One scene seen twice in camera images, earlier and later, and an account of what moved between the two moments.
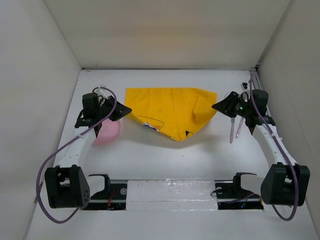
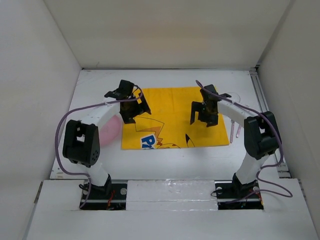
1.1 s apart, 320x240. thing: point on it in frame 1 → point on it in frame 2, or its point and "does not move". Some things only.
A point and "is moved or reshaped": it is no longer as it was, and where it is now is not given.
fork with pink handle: (239, 127) does not move
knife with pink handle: (232, 121) does not move
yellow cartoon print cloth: (175, 113) is moved or reshaped
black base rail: (113, 195) does not move
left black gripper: (120, 111) → (140, 108)
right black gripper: (226, 105) → (197, 106)
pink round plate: (109, 132) does not move
